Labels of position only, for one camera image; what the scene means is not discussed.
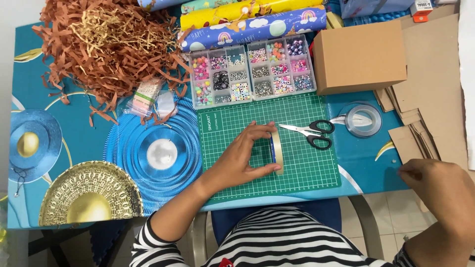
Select person's left hand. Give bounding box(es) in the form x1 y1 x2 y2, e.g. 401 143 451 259
202 120 284 201

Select person's right hand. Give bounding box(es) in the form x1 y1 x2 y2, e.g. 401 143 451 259
398 159 475 227

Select cream adhesive tape roll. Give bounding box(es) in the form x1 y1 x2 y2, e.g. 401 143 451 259
270 128 285 176

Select clear tape roll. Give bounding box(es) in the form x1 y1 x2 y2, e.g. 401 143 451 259
344 104 383 139

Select stack of flat cardboard sheets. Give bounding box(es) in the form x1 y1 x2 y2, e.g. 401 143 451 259
373 3 471 172

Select green cutting mat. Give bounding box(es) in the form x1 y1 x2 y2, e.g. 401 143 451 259
196 92 342 203

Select white paper sheet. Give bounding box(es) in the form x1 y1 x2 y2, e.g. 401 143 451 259
458 0 475 172

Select brown cardboard box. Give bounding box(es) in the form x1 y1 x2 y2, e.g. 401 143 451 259
312 19 408 96

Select black white striped shirt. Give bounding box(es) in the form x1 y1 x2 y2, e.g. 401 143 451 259
129 206 418 267

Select orange white small box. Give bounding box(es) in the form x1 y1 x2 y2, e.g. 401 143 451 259
410 0 434 23

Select clear bead organizer box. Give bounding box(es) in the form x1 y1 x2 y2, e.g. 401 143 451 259
188 45 253 110
246 34 317 101

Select blue wrapped gift box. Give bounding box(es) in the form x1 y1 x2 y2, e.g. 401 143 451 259
339 0 415 20

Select yellow sponge block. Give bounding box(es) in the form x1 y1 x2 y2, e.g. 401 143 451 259
326 11 345 30

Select purple rainbow wrapping paper roll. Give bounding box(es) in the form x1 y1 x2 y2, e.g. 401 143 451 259
179 7 327 53

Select yellow wrapping paper roll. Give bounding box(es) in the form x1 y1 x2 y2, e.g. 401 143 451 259
180 0 324 32

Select clear plastic packet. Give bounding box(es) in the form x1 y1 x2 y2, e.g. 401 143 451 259
155 90 179 120

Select teal wrapping paper roll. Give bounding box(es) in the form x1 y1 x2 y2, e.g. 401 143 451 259
180 0 243 15

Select packet of pink beads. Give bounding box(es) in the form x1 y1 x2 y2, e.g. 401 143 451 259
125 78 164 118

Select blue wrapping paper roll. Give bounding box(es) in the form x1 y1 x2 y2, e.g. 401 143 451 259
137 0 190 12

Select heap of brown shredded paper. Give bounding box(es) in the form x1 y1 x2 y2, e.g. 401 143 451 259
31 0 194 127

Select blue patterned table cover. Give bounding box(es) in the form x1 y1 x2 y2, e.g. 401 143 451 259
7 14 410 230

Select black handled scissors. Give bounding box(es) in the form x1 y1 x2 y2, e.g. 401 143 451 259
278 119 335 151

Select black cord with bead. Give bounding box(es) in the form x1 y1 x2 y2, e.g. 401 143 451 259
10 166 27 198

